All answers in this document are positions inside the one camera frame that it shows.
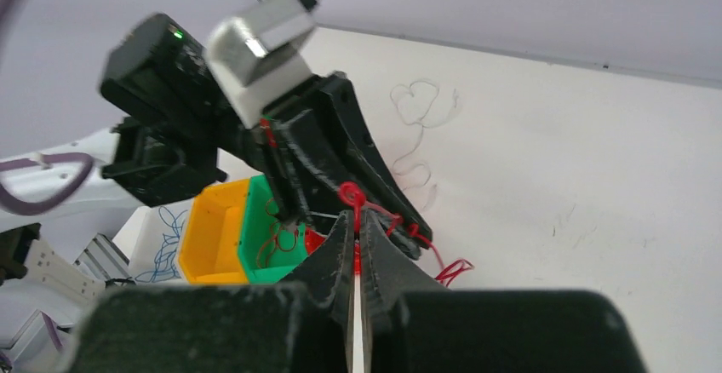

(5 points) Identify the red cable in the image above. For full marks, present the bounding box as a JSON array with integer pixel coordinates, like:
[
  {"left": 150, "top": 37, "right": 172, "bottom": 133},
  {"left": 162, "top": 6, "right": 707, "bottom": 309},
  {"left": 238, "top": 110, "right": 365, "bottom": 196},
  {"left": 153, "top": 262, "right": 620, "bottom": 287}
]
[
  {"left": 338, "top": 181, "right": 475, "bottom": 288},
  {"left": 256, "top": 198, "right": 301, "bottom": 270}
]

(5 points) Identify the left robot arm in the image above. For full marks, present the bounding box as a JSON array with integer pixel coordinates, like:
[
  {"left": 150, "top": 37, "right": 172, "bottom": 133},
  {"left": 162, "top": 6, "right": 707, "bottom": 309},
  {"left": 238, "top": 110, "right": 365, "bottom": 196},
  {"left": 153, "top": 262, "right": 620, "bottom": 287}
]
[{"left": 89, "top": 14, "right": 433, "bottom": 259}]

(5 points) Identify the red plastic bin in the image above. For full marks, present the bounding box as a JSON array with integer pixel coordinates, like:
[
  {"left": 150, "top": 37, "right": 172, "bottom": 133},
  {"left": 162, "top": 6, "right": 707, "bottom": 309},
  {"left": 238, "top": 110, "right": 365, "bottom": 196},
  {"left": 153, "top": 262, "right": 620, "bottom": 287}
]
[{"left": 304, "top": 227, "right": 361, "bottom": 276}]

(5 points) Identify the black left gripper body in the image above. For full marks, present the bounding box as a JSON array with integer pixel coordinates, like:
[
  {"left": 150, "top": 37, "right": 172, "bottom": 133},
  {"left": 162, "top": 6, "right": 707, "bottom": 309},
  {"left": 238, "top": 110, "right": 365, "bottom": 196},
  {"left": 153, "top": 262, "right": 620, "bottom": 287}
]
[{"left": 249, "top": 72, "right": 367, "bottom": 209}]

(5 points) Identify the green plastic bin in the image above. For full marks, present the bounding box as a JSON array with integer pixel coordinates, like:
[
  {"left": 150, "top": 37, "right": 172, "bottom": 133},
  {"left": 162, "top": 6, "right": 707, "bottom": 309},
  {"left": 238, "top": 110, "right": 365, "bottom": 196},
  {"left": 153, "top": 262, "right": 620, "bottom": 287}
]
[{"left": 238, "top": 175, "right": 308, "bottom": 284}]

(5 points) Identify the clear plastic bin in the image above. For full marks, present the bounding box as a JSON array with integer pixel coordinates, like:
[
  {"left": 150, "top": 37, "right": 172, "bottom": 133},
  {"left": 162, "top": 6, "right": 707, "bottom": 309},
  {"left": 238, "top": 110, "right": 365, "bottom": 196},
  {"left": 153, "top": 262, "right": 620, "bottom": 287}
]
[{"left": 112, "top": 200, "right": 192, "bottom": 284}]

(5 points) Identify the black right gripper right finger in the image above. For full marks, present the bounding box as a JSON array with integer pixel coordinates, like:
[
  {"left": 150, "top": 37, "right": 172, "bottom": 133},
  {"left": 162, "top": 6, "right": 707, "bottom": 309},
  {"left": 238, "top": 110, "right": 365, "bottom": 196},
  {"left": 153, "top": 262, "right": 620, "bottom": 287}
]
[{"left": 359, "top": 211, "right": 646, "bottom": 372}]

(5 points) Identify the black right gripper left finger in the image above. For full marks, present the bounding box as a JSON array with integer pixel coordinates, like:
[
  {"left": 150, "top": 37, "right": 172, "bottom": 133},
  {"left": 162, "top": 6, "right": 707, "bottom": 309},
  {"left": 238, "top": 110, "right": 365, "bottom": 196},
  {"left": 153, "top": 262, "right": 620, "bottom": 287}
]
[{"left": 60, "top": 211, "right": 353, "bottom": 372}]

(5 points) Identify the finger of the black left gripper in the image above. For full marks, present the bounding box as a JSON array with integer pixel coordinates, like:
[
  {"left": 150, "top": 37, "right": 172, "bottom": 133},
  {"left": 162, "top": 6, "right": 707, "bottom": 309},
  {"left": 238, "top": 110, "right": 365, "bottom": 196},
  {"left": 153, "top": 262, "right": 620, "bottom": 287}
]
[
  {"left": 260, "top": 109, "right": 337, "bottom": 230},
  {"left": 315, "top": 72, "right": 433, "bottom": 261}
]

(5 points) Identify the yellow plastic bin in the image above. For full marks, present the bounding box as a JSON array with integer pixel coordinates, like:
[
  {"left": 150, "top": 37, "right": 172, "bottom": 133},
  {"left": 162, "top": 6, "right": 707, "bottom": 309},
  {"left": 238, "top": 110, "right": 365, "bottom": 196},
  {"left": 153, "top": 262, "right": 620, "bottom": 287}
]
[{"left": 177, "top": 179, "right": 249, "bottom": 284}]

